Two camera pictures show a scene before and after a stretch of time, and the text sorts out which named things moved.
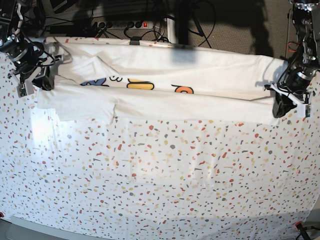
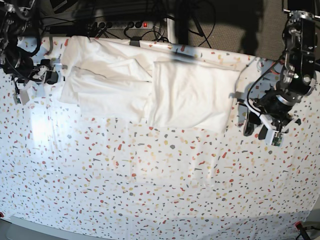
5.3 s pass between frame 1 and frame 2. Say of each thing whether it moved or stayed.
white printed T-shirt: moved
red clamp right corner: stayed
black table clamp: stayed
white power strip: stayed
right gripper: moved
